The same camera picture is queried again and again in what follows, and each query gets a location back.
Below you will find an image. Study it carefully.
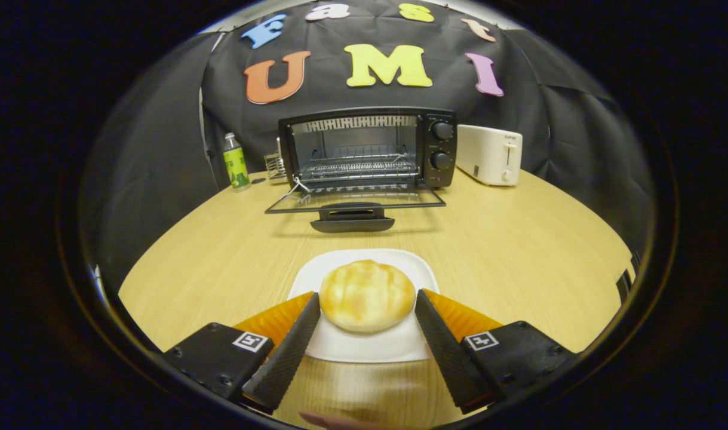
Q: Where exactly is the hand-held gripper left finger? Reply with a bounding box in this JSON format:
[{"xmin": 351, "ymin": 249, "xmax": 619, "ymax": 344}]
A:
[{"xmin": 162, "ymin": 291, "xmax": 321, "ymax": 416}]

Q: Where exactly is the white pop-up toaster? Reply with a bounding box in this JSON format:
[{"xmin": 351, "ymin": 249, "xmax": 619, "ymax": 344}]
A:
[{"xmin": 456, "ymin": 124, "xmax": 524, "ymax": 187}]

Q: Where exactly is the white square plate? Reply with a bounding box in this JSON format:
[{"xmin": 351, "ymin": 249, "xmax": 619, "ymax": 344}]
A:
[{"xmin": 287, "ymin": 248, "xmax": 441, "ymax": 364}]

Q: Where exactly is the black toaster oven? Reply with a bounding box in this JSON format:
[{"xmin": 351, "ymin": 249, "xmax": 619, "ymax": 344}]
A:
[{"xmin": 265, "ymin": 106, "xmax": 459, "ymax": 234}]

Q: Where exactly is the small metal wire basket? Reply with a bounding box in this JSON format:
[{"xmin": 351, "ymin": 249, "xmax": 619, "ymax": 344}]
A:
[{"xmin": 264, "ymin": 137, "xmax": 288, "ymax": 182}]

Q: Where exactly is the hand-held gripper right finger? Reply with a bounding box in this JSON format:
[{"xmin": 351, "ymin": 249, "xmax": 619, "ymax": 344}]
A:
[{"xmin": 414, "ymin": 290, "xmax": 577, "ymax": 415}]

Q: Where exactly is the black chair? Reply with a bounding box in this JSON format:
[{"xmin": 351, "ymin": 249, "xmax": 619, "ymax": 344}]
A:
[{"xmin": 615, "ymin": 251, "xmax": 643, "ymax": 306}]

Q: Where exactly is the round golden bread bun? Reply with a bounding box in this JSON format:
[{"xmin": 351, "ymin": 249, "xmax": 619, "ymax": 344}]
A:
[{"xmin": 319, "ymin": 259, "xmax": 417, "ymax": 334}]

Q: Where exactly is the green label plastic bottle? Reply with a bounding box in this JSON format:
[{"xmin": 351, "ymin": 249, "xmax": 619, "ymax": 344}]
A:
[{"xmin": 223, "ymin": 133, "xmax": 251, "ymax": 191}]

